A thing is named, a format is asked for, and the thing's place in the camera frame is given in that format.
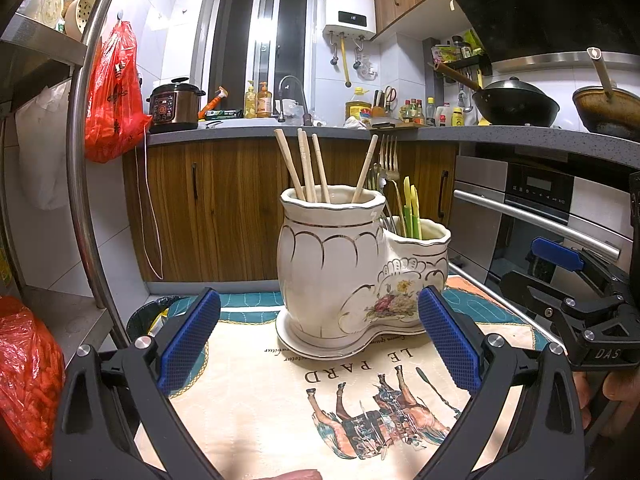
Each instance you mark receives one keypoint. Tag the silver metal fork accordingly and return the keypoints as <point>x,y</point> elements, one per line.
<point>384,155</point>

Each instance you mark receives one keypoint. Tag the round pale disc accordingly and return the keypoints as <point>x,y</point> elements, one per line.
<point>47,5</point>

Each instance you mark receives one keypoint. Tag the steel rack pole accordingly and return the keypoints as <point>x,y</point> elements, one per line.
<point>77,160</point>

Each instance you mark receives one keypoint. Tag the wooden chopstick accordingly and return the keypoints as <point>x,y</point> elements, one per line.
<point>306,165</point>
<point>365,170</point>
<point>290,165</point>
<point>321,170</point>

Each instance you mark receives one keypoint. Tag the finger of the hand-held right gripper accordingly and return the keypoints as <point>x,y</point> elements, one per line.
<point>555,252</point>
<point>530,292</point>

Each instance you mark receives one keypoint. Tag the printed tablecloth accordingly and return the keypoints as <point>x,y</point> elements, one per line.
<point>300,390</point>

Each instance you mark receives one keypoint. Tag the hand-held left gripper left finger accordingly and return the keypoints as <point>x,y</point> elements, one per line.
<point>190,340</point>

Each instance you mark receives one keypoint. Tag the white water heater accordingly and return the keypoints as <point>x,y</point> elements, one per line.
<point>350,2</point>

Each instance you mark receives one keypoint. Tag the trash bin with black bag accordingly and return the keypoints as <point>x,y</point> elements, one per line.
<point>145,317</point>

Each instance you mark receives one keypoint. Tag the white ceramic utensil holder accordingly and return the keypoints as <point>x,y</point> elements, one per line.
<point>330,280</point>

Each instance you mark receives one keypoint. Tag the wooden base cabinet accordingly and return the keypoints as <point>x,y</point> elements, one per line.
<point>225,210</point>

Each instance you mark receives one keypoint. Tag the yellow dish soap bottle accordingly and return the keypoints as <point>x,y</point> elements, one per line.
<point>250,105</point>
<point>264,104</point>

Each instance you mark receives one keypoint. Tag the knife block with scissors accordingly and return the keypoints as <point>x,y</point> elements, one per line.
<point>382,105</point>

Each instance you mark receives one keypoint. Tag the white colander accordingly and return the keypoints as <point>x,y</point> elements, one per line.
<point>82,12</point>

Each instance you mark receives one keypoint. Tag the row of condiment bottles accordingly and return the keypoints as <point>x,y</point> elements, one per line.
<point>430,112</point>

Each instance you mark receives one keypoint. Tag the black range hood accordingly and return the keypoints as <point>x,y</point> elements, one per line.
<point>545,5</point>

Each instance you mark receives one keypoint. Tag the white plastic bag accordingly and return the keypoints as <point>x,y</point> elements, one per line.
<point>45,150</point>

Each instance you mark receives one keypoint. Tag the electric rice cooker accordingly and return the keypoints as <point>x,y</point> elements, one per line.
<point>172,107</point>

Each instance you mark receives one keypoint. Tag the hanging red plastic bag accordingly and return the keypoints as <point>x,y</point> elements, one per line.
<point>112,100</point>

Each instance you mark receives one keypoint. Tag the stainless steel oven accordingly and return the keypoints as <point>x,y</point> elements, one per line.
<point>540,200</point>

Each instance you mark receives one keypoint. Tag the black kitchen faucet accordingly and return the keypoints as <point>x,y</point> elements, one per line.
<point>300,90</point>

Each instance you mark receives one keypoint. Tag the person's right hand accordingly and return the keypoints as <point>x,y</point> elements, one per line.
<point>622,385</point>

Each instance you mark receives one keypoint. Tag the black wall spice rack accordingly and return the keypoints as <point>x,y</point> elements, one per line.
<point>462,55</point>

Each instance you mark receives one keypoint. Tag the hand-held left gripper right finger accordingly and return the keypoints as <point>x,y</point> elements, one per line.
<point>450,340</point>

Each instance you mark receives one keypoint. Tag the brown frying pan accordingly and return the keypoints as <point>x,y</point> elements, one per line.
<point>607,110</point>

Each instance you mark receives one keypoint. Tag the metal forks and spoons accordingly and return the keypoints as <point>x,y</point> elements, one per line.
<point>395,160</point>

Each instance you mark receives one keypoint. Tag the black wok with lid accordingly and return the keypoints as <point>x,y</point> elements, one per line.
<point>515,105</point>

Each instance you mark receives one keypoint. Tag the steel shelf rack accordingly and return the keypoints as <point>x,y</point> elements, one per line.
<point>30,60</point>

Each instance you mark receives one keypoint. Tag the cooking oil bottle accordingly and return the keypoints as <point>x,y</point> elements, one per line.
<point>357,107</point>

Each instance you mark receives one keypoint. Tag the grey countertop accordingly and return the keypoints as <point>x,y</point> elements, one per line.
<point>450,135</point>

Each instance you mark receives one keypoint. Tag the kitchen window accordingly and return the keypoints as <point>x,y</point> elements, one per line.
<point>260,45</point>

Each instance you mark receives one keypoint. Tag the wooden cutting board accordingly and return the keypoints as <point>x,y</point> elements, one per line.
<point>392,126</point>

